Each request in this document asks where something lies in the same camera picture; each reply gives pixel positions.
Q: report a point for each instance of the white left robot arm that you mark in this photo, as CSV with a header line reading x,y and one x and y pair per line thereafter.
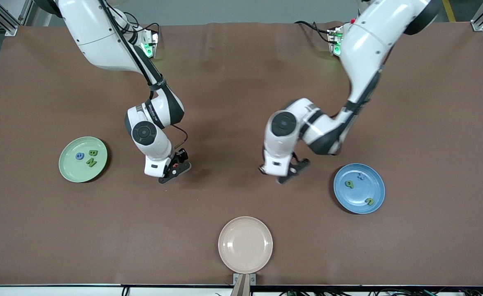
x,y
369,45

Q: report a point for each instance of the small green letter n block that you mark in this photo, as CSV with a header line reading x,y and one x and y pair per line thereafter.
x,y
366,201

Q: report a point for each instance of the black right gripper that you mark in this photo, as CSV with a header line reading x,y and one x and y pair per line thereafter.
x,y
182,156

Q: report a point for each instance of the green letter q block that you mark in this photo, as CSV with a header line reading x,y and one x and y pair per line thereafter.
x,y
352,184

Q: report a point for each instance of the blue round letter block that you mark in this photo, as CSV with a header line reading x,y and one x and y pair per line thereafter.
x,y
76,156

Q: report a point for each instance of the light green plate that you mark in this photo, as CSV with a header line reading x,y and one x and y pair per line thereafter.
x,y
73,170

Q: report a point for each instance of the beige plate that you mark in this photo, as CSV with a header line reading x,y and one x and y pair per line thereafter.
x,y
245,244

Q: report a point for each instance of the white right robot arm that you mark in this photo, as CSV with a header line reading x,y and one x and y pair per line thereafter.
x,y
97,37

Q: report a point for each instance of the green letter B block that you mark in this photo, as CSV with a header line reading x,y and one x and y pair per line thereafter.
x,y
93,152

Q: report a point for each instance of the brown table cover sheet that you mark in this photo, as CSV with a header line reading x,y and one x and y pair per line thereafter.
x,y
241,82

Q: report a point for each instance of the white table edge rail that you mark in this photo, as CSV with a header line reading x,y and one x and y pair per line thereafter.
x,y
60,291

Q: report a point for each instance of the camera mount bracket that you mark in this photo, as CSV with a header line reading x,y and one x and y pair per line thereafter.
x,y
244,287

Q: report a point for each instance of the blue plate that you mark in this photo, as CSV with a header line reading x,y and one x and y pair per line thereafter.
x,y
356,201

